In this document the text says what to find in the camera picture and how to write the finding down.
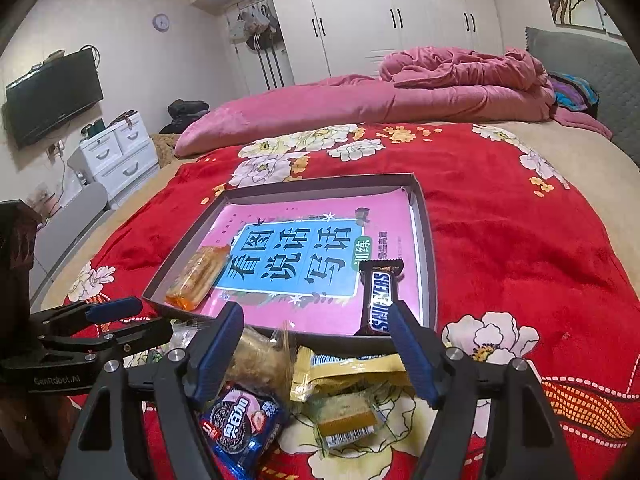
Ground clear floss cake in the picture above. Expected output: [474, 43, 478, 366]
[220, 320, 301, 402]

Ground white drawer chest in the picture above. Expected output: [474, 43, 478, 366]
[67, 112, 161, 211]

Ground red floral blanket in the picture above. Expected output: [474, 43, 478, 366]
[40, 122, 640, 480]

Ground blue cookie packet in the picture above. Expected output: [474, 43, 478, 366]
[199, 384, 287, 480]

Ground beige bed sheet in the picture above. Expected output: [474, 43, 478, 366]
[495, 119, 640, 196]

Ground black wall television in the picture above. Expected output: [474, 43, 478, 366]
[4, 49, 105, 150]

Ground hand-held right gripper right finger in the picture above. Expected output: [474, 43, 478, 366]
[386, 301, 576, 480]

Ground brown chocolate bar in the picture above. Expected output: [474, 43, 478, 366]
[352, 258, 405, 337]

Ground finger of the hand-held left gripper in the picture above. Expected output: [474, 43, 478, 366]
[40, 317, 174, 362]
[30, 296, 144, 341]

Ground brown patterned cloth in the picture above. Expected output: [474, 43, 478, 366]
[150, 132, 182, 167]

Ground grey cardboard tray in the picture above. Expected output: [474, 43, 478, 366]
[142, 173, 439, 356]

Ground pink book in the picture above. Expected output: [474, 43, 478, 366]
[202, 194, 426, 337]

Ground colourful striped cloth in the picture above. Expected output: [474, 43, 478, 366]
[547, 72, 600, 112]

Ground hanging bags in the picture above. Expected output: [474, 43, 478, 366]
[227, 2, 282, 53]

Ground gold snack packet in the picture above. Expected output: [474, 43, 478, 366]
[290, 345, 417, 403]

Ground pink quilt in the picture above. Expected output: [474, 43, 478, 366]
[173, 46, 614, 159]

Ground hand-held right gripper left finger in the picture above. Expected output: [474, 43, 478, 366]
[60, 301, 246, 480]

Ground clear yellow cake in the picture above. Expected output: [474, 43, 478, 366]
[304, 389, 387, 457]

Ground orange wrapped cake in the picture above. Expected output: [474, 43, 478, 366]
[165, 243, 232, 310]

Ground dark clothes pile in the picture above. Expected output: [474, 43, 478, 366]
[160, 99, 211, 135]

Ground grey padded headboard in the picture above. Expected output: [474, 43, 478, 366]
[525, 26, 640, 167]

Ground white wardrobe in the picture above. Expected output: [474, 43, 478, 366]
[185, 0, 507, 87]

